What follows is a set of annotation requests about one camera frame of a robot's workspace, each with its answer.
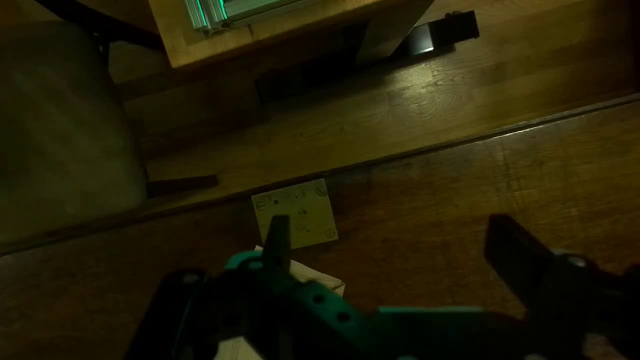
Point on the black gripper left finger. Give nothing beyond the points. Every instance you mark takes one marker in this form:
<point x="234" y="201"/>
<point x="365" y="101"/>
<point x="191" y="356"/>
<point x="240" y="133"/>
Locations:
<point x="277" y="247"/>

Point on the black camera stand foot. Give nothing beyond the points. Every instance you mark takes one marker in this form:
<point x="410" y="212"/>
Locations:
<point x="438" y="36"/>

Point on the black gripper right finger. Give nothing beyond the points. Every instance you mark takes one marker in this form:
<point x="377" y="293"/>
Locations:
<point x="522" y="262"/>

